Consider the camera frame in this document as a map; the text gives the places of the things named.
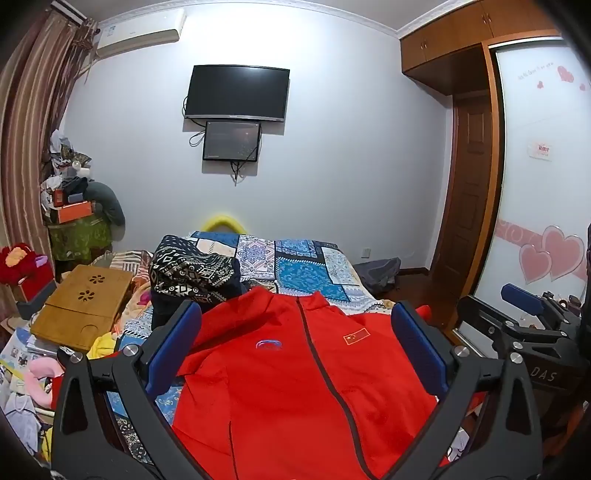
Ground yellow foam ring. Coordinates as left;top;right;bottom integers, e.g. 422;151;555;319
204;211;250;234

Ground blue patchwork bedsheet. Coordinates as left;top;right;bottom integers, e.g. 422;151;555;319
99;229;398;467

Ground red zip jacket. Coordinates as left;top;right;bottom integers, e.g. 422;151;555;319
172;285;467;480

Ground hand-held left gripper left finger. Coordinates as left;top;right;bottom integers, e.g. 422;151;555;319
51;300;218;480

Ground red plush toy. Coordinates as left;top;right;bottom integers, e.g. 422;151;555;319
0;243;55;287

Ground dark patterned folded clothes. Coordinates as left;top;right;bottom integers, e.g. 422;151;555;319
148;234;245;330

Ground yellow cloth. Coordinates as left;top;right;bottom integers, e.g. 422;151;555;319
88;332;117;361

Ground orange box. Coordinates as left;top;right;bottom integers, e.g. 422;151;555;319
50;200;97;224

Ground white door sticker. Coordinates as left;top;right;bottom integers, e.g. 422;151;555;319
529;138;555;161

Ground mixed clothes and papers pile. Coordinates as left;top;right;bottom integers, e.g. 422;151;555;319
0;318;68;472

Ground white air conditioner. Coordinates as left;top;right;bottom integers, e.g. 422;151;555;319
92;9;188;58

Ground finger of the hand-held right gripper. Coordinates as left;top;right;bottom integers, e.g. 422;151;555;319
455;295;525;358
501;282;578;333

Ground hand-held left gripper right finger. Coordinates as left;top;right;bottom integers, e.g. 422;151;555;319
383;300;543;480

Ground grey bag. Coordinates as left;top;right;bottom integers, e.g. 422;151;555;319
355;257;402;296

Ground black wall television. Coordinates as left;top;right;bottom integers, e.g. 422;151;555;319
184;65;291;123

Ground bamboo lap desk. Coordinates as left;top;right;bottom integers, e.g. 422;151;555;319
30;264;136;354

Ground small black wall monitor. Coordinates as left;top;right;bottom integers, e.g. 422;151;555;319
202;121;262;162

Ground brown wooden door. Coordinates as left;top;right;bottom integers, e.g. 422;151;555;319
429;90;498;330

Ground green cloth-covered stand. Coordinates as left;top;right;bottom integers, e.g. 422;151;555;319
46;217;114;264

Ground wooden overhead cabinet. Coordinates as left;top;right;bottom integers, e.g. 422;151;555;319
399;0;561;97

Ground striped brown curtain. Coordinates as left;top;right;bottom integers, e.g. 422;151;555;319
0;7;100;287

